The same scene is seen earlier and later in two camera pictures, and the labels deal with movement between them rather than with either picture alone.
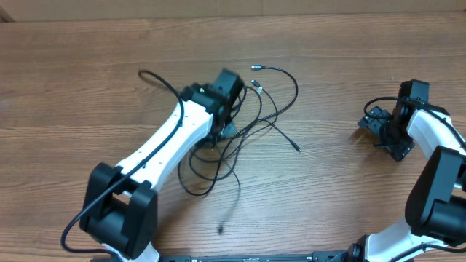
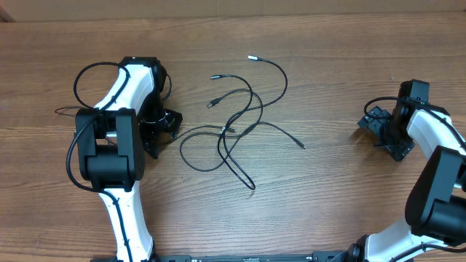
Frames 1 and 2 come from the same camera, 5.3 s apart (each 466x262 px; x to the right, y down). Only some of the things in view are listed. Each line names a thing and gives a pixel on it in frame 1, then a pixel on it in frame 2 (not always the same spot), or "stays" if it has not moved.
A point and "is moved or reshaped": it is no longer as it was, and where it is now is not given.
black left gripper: [231, 129] -> [174, 121]
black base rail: [312, 257] stays
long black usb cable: [266, 117] is moved or reshaped
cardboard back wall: [111, 10] stays
